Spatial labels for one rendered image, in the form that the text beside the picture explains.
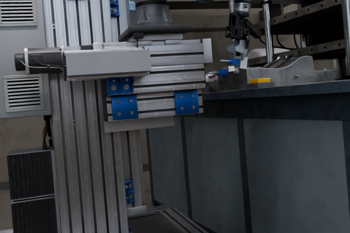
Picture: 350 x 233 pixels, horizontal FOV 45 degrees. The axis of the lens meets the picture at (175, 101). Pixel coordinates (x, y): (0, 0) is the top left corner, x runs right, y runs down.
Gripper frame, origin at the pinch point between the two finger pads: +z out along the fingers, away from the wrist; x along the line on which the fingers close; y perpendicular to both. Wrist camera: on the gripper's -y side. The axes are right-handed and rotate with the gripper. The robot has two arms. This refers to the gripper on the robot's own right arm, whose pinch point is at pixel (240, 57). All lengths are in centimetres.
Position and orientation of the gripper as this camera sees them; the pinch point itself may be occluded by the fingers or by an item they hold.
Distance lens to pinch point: 198.8
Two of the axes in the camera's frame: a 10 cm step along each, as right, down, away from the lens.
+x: 3.9, 1.2, -9.1
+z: -1.0, 9.9, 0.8
